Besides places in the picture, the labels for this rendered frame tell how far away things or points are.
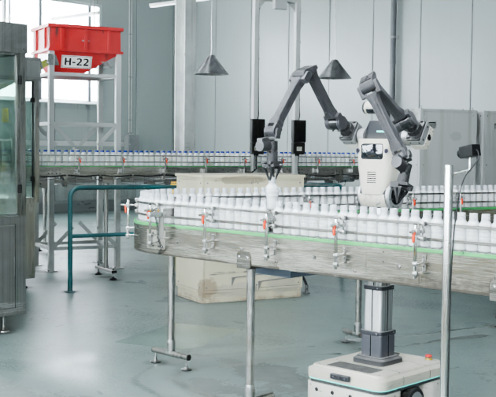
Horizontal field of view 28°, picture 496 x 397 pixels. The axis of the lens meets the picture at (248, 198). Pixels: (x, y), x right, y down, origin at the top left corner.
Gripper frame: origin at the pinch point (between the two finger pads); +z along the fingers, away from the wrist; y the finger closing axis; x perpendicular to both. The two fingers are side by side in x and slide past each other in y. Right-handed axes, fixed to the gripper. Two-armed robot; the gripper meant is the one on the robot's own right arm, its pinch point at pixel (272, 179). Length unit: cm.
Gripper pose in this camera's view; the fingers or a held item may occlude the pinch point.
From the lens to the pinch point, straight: 512.3
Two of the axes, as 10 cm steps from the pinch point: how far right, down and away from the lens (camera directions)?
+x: 7.2, 0.5, -6.9
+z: 0.0, 10.0, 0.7
